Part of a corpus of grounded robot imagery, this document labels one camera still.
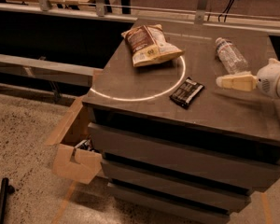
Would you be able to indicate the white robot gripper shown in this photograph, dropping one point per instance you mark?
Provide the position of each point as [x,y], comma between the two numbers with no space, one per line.
[266,79]

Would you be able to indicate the clear plastic water bottle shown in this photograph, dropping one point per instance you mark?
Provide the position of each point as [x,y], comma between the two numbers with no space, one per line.
[232,59]

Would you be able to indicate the black rxbar chocolate wrapper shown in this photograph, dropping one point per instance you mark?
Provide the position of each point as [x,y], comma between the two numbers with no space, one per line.
[186,92]

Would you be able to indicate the brown and white chip bag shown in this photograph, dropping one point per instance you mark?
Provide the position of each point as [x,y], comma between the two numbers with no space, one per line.
[149,46]

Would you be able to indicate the grey metal bench beam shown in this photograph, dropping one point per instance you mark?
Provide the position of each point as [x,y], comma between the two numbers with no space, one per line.
[51,71]

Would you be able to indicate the open cardboard box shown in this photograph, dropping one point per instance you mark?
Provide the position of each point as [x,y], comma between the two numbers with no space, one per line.
[70,134]

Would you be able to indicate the black pole on floor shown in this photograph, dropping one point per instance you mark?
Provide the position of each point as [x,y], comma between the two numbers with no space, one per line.
[5,189]

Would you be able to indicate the metal guard rail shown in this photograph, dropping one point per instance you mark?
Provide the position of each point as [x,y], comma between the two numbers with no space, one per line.
[198,11]

